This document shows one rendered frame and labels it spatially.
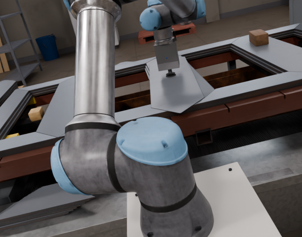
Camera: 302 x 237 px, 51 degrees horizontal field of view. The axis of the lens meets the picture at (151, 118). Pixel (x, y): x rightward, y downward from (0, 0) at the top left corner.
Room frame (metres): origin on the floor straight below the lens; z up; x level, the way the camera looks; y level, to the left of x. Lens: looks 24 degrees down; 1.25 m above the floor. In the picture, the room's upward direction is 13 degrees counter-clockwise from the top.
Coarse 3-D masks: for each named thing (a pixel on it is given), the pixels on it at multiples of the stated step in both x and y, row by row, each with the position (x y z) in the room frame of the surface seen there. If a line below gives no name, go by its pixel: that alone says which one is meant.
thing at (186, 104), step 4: (188, 100) 0.97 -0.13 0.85; (192, 100) 0.96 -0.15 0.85; (196, 100) 0.95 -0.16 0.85; (168, 104) 0.97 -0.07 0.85; (172, 104) 0.96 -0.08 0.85; (176, 104) 0.95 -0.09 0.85; (180, 104) 0.95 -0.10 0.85; (184, 104) 0.94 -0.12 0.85; (188, 104) 0.93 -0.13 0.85; (192, 104) 0.93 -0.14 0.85; (156, 108) 0.96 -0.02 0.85; (160, 108) 0.95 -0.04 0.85; (164, 108) 0.95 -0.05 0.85; (168, 108) 0.94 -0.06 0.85; (172, 108) 0.93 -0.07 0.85; (176, 108) 0.92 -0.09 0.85; (180, 108) 0.92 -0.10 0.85
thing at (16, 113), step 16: (288, 32) 1.59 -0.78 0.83; (224, 48) 1.58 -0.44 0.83; (240, 48) 1.46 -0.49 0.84; (144, 64) 1.57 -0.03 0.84; (256, 64) 1.26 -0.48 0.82; (272, 64) 1.14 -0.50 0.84; (32, 96) 1.53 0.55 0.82; (240, 96) 0.93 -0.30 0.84; (16, 112) 1.28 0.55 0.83; (32, 144) 0.91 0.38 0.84; (48, 144) 0.91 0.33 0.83
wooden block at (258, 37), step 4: (252, 32) 1.50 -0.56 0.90; (256, 32) 1.48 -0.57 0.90; (260, 32) 1.46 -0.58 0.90; (264, 32) 1.45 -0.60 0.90; (252, 36) 1.48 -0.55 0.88; (256, 36) 1.43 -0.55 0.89; (260, 36) 1.42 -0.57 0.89; (264, 36) 1.42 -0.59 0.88; (268, 36) 1.42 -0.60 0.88; (252, 40) 1.48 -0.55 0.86; (256, 40) 1.43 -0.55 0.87; (260, 40) 1.42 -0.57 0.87; (264, 40) 1.42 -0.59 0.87; (268, 40) 1.42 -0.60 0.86; (256, 44) 1.43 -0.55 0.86; (260, 44) 1.42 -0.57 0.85; (264, 44) 1.42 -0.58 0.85
